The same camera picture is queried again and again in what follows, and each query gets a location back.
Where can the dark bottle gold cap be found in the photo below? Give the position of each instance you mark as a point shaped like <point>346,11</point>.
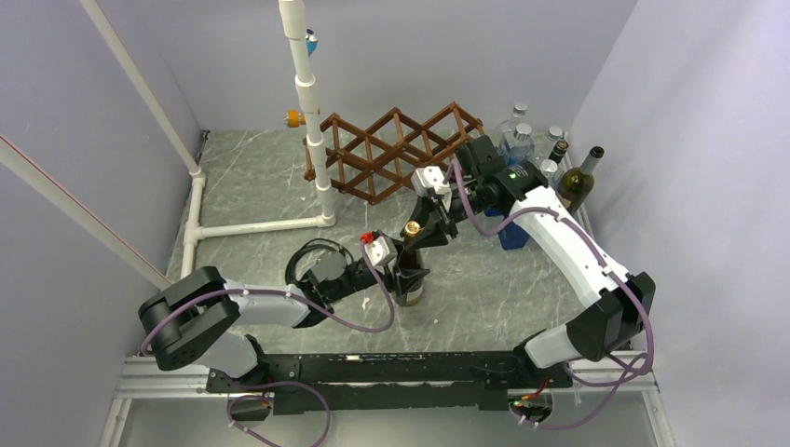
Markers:
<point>409,285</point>

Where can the brown wooden wine rack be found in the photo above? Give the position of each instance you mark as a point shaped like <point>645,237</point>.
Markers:
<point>374,163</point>

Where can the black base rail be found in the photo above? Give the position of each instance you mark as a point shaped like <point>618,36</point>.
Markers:
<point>383,381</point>

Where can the blue glass bottle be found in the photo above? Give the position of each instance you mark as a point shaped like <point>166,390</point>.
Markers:
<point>518,231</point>
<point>517,145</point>

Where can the clear bottle red label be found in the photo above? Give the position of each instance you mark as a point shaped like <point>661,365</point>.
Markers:
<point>518,114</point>

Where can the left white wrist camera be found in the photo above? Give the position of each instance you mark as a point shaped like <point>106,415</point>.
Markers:
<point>379,249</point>

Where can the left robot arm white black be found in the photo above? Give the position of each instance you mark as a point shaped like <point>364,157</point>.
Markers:
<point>191,322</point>

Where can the clear square glass bottle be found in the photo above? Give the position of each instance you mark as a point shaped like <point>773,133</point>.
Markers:
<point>553,135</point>

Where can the white pvc pipe frame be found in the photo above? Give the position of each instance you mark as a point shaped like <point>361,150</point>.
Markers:
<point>293,19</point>

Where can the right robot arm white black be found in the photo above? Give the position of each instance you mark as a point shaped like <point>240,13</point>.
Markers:
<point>481,188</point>

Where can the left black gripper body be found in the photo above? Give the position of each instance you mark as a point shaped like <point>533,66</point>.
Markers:
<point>395,281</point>

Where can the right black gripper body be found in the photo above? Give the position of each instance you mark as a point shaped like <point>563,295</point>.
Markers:
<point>443,215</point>

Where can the dark green wine bottle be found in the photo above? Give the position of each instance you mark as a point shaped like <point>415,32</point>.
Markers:
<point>577,183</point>

